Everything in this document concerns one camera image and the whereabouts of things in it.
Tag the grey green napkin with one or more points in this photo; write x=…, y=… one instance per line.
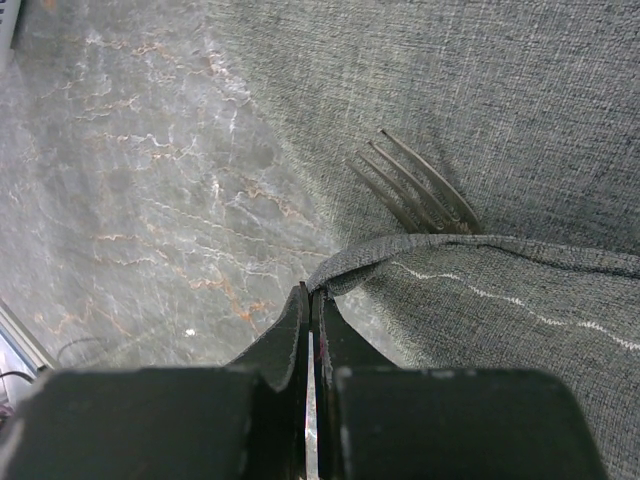
x=530, y=109

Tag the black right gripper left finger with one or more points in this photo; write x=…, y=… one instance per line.
x=243, y=420

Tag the silver fork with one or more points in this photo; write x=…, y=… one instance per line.
x=427, y=205

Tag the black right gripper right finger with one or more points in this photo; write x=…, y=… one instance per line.
x=376, y=420

